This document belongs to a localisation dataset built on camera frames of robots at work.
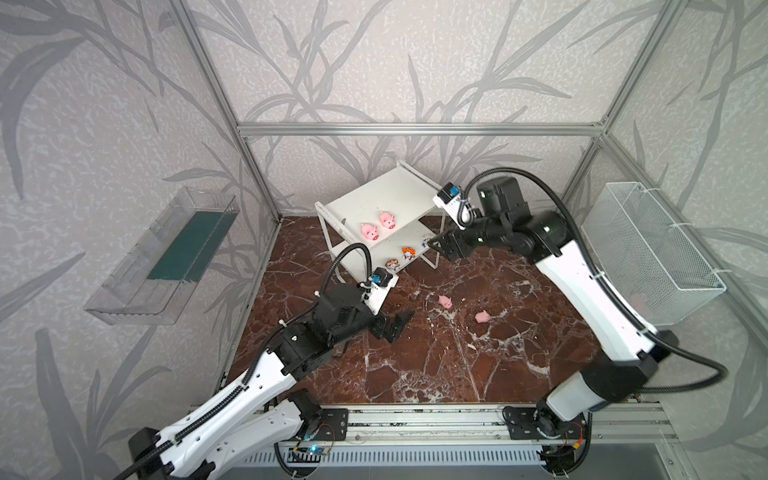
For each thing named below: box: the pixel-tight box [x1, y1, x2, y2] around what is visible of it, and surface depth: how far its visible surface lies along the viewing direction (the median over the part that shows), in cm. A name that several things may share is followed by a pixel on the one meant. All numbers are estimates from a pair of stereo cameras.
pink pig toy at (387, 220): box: [379, 211, 396, 230], surface depth 74 cm
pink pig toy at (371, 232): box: [361, 224, 380, 241], surface depth 71 cm
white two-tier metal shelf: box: [315, 160, 445, 283], surface depth 78 cm
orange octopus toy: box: [402, 246, 417, 261], surface depth 86 cm
